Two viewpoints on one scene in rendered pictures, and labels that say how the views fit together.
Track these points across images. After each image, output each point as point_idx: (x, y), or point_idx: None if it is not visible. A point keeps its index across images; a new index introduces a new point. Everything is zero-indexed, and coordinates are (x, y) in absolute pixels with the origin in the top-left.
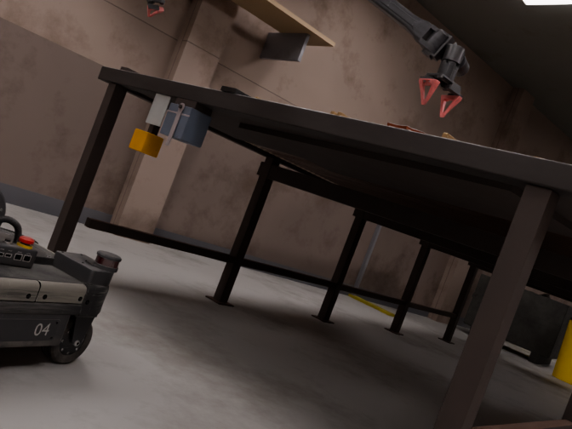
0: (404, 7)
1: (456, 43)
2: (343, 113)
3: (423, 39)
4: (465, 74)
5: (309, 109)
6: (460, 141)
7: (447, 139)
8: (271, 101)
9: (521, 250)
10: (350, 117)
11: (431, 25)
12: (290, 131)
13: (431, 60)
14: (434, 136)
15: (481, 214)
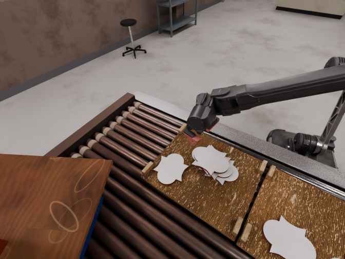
0: (279, 78)
1: (205, 93)
2: (263, 161)
3: (236, 99)
4: (188, 125)
5: (268, 142)
6: (178, 106)
7: (184, 108)
8: (306, 156)
9: None
10: (260, 168)
11: (237, 86)
12: None
13: (223, 115)
14: (189, 110)
15: None
